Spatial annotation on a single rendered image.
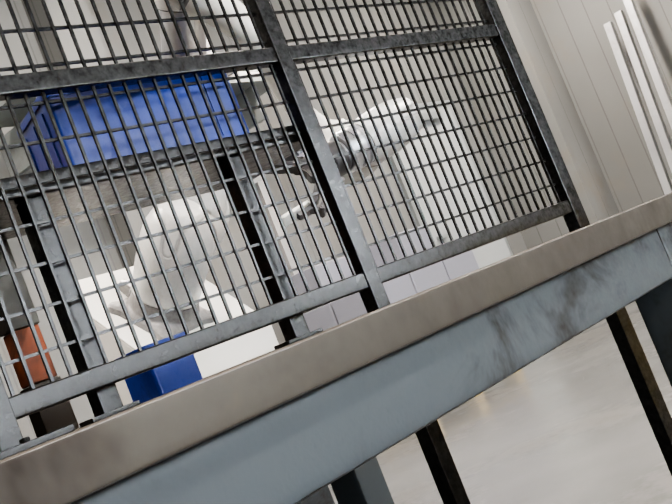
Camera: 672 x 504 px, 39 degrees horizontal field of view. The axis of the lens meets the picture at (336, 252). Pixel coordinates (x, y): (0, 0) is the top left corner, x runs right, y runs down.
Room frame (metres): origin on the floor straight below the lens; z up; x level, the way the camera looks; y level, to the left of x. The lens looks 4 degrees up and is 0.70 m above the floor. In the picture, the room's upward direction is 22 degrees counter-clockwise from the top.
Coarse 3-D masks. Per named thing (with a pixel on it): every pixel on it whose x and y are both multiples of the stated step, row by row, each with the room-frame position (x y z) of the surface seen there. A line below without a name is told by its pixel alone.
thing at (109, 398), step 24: (240, 168) 1.44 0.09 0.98; (24, 216) 1.21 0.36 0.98; (48, 216) 1.21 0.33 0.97; (240, 216) 1.44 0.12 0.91; (48, 240) 1.21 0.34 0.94; (264, 240) 1.44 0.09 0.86; (264, 264) 1.43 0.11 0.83; (48, 288) 1.21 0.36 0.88; (72, 288) 1.21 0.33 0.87; (288, 288) 1.44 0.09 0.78; (72, 312) 1.20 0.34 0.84; (72, 336) 1.20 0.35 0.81; (288, 336) 1.44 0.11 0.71; (96, 360) 1.21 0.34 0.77; (96, 408) 1.21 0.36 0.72; (120, 408) 1.21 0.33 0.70
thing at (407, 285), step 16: (416, 240) 5.73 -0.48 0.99; (400, 256) 5.61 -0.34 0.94; (464, 256) 6.04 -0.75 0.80; (304, 272) 5.61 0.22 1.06; (320, 272) 5.58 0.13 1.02; (336, 272) 5.69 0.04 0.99; (416, 272) 5.63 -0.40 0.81; (432, 272) 5.74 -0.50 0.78; (448, 272) 5.88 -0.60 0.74; (464, 272) 5.99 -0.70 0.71; (304, 288) 5.64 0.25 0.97; (384, 288) 5.37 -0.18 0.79; (400, 288) 5.48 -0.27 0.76; (416, 288) 5.59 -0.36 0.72; (336, 304) 5.52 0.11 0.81; (352, 304) 5.45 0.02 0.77; (320, 320) 5.62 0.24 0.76; (336, 320) 5.56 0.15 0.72
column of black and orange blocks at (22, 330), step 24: (0, 264) 1.38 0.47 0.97; (0, 288) 1.37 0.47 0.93; (24, 288) 1.39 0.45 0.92; (0, 312) 1.37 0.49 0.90; (0, 336) 1.39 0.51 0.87; (24, 336) 1.38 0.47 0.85; (48, 360) 1.39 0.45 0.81; (24, 384) 1.38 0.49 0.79; (48, 408) 1.37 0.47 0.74; (48, 432) 1.37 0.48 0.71
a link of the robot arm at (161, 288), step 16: (160, 208) 2.02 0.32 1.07; (176, 208) 2.02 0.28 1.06; (192, 208) 2.04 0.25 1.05; (144, 240) 2.02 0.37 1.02; (160, 240) 2.00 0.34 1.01; (176, 240) 2.00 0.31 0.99; (192, 240) 2.01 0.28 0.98; (208, 240) 2.05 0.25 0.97; (144, 256) 2.03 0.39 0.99; (160, 256) 2.01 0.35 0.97; (176, 272) 2.02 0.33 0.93; (192, 272) 2.04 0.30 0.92; (144, 288) 2.05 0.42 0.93; (160, 288) 2.04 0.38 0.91; (176, 288) 2.04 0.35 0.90; (192, 288) 2.07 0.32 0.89
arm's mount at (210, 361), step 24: (216, 288) 2.33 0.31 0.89; (96, 312) 2.10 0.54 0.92; (216, 312) 2.23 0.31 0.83; (240, 312) 2.26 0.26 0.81; (120, 336) 2.04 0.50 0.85; (144, 336) 2.06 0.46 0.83; (240, 336) 2.18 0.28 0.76; (264, 336) 2.23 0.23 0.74; (216, 360) 2.11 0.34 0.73; (240, 360) 2.16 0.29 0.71; (120, 384) 2.07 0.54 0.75
